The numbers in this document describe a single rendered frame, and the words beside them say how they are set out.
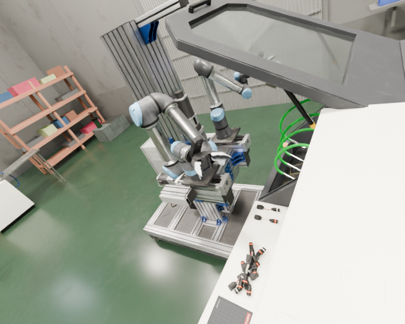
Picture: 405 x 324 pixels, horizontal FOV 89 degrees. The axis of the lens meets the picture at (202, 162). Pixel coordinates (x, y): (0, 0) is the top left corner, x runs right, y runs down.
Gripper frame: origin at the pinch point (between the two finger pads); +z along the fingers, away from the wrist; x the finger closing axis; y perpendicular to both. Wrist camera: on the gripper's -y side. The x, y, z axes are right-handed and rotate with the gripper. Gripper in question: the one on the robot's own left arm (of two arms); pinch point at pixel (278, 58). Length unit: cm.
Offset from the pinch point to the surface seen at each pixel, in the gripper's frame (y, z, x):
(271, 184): 40, -32, 82
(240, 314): 27, -60, 149
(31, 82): -11, -508, -357
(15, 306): 134, -354, 102
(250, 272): 28, -53, 135
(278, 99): 166, 41, -210
